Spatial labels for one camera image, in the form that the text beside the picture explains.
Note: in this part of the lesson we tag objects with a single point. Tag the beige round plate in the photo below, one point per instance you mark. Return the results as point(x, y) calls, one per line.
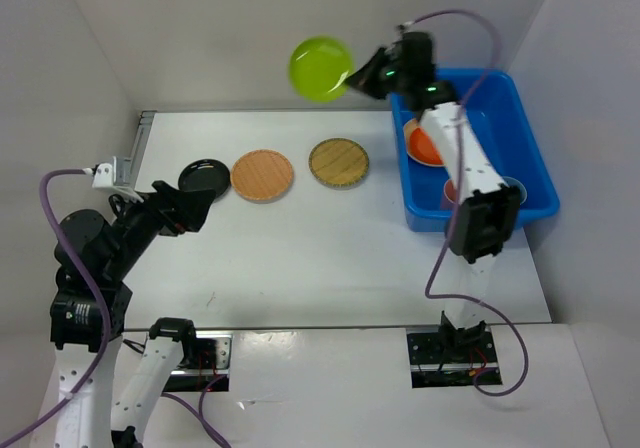
point(408, 127)

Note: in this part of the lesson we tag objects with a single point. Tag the light brown woven plate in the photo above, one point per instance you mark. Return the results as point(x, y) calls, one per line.
point(262, 176)

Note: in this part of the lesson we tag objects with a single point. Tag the blue plastic cup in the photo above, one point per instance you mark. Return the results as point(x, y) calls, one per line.
point(513, 182)

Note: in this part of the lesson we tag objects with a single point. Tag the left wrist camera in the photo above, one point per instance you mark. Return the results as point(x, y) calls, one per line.
point(116, 173)

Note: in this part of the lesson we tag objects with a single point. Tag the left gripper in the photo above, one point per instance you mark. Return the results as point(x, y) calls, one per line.
point(187, 208)

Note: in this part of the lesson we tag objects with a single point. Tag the pink plastic cup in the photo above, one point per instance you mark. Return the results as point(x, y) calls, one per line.
point(449, 195)

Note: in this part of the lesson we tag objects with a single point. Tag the orange round plate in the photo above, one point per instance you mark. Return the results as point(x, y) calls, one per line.
point(421, 148)

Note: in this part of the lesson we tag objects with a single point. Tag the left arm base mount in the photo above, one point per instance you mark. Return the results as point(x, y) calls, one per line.
point(207, 368)

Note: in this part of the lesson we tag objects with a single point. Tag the blue plastic bin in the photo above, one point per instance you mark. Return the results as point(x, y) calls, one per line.
point(500, 124)

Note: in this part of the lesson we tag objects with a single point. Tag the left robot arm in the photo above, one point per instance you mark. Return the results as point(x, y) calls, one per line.
point(88, 315)

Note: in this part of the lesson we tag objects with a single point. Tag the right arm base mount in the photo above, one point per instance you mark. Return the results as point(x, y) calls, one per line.
point(432, 367)

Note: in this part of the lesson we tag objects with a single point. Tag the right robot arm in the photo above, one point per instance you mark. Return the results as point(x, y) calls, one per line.
point(485, 207)

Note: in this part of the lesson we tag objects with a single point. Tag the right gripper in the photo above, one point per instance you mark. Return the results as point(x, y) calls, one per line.
point(363, 79)

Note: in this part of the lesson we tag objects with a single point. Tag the black round plate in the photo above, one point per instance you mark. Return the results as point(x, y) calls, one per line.
point(205, 174)

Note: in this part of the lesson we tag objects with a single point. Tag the green round plate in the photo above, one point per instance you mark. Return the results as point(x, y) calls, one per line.
point(318, 68)

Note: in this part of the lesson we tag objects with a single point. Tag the bamboo pattern round plate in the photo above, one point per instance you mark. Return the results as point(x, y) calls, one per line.
point(339, 163)

